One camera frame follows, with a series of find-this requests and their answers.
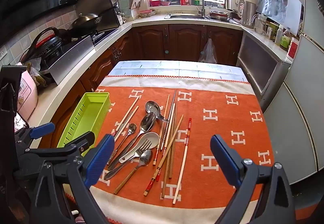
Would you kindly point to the pink rice cooker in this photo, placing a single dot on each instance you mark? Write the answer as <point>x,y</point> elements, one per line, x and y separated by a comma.
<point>27,95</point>

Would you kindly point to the dark wok on stove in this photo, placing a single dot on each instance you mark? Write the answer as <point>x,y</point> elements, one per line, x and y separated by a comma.
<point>84,20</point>

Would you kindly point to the glass jar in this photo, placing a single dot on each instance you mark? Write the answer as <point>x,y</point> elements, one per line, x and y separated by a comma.
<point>270,32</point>

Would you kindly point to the white chopstick with red pattern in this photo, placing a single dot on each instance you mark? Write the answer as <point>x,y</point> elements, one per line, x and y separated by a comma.
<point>186,148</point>

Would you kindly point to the black pressure cooker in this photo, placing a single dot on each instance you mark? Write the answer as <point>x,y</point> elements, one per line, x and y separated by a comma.
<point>49,45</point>

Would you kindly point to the smartphone with lit screen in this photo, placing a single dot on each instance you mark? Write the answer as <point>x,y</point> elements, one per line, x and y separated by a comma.
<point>20,122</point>

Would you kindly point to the gas stove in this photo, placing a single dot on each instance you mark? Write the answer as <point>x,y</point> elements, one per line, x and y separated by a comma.
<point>101,35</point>

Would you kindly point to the short metal soup spoon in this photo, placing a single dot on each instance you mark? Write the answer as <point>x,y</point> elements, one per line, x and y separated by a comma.
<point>151,107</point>

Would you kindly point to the clear bag of food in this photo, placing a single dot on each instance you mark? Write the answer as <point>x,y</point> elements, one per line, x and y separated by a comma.
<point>40,78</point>

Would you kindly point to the pale blue tablecloth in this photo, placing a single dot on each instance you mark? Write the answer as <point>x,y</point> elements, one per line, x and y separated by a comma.
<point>177,68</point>

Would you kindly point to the brown wooden kitchen cabinets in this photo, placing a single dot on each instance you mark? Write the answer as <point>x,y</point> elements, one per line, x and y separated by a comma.
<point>151,41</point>

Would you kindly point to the stacked dishes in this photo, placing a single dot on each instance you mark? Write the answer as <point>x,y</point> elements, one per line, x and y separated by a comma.
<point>220,14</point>

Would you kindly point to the steel faucet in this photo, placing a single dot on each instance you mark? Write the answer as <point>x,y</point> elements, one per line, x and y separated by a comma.
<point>202,3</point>

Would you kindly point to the dark wooden chopstick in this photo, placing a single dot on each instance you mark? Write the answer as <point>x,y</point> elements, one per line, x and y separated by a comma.
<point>172,163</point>

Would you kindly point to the green plastic utensil tray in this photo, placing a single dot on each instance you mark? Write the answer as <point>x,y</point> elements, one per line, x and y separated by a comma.
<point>88,112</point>

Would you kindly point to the red-labelled container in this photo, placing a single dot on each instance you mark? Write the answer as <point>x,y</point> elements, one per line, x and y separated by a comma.
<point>293,49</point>

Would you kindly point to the steel sink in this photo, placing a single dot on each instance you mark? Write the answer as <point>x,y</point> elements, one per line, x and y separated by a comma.
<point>184,15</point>

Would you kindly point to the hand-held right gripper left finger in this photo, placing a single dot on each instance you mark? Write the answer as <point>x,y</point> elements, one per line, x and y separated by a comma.
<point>98,160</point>

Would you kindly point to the steel electric kettle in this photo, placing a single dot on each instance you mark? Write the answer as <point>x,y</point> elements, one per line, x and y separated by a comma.
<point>248,15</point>

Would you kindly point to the stainless steel stove guard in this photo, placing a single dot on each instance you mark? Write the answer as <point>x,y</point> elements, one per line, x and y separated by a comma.
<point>101,1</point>

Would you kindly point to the glass pitcher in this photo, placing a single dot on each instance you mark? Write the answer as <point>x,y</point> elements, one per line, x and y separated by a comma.
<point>260,24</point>

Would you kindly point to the large metal spoon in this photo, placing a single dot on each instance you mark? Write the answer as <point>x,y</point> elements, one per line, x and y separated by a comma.
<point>148,121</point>

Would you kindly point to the white plastic bottle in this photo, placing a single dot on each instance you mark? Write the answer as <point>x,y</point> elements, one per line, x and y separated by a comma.
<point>279,36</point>

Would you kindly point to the white ceramic spoon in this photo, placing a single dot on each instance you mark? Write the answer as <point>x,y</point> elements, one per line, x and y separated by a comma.
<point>149,138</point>

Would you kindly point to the white kitchen countertop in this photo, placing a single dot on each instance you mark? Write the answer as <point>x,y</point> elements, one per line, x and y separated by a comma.
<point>65,87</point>

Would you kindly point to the red basin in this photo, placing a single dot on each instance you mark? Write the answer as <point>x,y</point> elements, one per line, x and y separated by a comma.
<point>154,1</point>

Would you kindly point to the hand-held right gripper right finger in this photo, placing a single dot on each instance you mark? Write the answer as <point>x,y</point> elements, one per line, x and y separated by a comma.
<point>225,160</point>

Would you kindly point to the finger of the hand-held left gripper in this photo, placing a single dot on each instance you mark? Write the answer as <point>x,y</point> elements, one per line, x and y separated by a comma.
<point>81,141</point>
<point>41,129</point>

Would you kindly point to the metal fork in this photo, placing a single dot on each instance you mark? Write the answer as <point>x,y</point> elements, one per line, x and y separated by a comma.
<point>143,146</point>

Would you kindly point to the wooden chopstick with red tip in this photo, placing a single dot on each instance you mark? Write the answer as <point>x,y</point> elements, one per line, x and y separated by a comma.
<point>164,115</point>

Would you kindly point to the plain wooden chopstick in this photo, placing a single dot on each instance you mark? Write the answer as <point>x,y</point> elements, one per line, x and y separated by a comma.
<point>165,181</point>

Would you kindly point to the white wall socket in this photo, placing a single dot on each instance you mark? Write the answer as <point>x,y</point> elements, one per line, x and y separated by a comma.
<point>3,53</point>

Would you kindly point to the grey refrigerator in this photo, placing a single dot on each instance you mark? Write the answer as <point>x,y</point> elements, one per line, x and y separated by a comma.
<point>303,112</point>

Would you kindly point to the green-labelled bottle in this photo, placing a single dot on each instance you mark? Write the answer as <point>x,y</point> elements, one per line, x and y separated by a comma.
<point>285,41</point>

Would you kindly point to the hanging plastic bag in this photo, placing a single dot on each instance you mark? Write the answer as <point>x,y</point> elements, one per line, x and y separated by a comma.
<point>208,53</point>

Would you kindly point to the orange patterned blanket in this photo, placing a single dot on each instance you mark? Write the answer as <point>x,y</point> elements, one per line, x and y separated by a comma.
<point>215,102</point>

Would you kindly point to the pink bowl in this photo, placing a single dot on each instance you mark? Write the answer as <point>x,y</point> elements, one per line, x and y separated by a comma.
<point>145,13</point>

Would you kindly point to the stainless steel counter divider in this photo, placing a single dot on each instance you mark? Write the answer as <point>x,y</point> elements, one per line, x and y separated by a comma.
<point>73,59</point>

